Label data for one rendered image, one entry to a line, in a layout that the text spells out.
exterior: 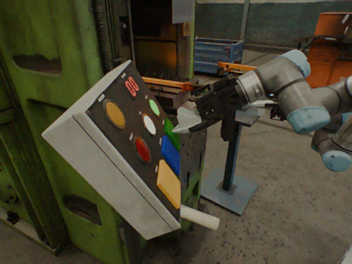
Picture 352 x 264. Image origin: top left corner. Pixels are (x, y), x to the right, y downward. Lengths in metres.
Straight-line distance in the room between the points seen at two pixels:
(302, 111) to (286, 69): 0.10
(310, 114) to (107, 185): 0.42
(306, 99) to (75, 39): 0.63
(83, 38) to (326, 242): 1.77
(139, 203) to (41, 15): 0.73
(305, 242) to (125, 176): 1.54
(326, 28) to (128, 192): 4.12
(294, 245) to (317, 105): 1.31
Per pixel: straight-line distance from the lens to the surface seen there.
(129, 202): 0.41
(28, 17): 1.00
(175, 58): 1.31
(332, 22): 4.30
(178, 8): 0.94
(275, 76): 0.57
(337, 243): 1.90
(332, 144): 0.89
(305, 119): 0.54
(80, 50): 0.74
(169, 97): 0.97
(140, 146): 0.41
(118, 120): 0.39
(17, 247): 1.86
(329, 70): 4.36
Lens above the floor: 1.32
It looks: 30 degrees down
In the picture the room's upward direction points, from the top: straight up
